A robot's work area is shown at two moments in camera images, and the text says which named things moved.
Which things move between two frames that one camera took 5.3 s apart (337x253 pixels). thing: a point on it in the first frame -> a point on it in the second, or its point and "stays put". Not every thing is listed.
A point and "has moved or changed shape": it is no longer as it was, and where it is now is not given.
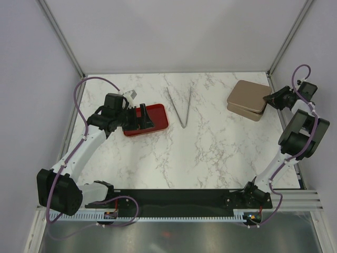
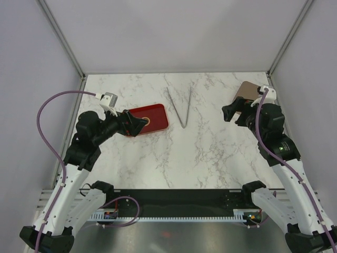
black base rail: x=252 y=196 stays put
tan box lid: x=249 y=95 has moved or changed shape
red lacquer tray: x=157 y=114 stays put
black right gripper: x=274 y=100 -> x=240 y=104
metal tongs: x=188 y=107 stays put
